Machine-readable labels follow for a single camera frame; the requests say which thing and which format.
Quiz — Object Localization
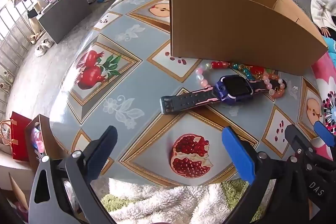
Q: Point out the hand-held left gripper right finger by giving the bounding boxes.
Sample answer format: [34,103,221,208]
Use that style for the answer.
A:
[222,126,313,224]

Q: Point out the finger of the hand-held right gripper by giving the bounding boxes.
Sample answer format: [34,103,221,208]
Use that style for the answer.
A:
[285,125,314,161]
[313,121,336,146]

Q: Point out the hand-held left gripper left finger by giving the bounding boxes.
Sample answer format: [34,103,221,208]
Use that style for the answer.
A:
[28,125,118,224]

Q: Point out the orange pink bead bracelet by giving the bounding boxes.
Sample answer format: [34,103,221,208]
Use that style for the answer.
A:
[262,73,287,98]

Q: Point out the purple pink smartwatch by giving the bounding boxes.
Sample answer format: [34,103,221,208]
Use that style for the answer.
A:
[160,74,268,115]

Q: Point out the pale pink bead bracelet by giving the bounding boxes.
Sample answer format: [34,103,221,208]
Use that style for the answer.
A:
[195,62,219,88]

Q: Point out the red green blue bead bracelet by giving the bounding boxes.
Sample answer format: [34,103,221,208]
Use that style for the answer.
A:
[211,61,273,81]

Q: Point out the brown cardboard box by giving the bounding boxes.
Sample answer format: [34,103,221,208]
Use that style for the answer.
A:
[169,0,329,75]

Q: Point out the open cardboard box with clutter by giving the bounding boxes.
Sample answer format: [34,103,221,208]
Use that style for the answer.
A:
[25,114,69,174]

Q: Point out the white green fleece blanket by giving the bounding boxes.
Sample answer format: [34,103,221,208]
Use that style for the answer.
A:
[101,178,276,224]

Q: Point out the red gift bag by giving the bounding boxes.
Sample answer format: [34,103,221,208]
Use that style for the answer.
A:
[0,112,33,161]

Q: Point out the blue cartoon blanket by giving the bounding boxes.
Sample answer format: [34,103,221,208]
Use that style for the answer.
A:
[325,37,336,54]

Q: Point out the flat cardboard piece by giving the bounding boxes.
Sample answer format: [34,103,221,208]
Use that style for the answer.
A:
[8,173,29,211]

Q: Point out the white shoes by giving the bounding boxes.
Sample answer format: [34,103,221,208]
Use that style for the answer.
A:
[34,39,51,57]

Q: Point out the beige shoes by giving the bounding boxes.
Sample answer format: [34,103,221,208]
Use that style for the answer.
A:
[30,31,46,44]

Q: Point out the grey cabinet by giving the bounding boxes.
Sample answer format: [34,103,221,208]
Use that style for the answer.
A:
[37,0,91,44]

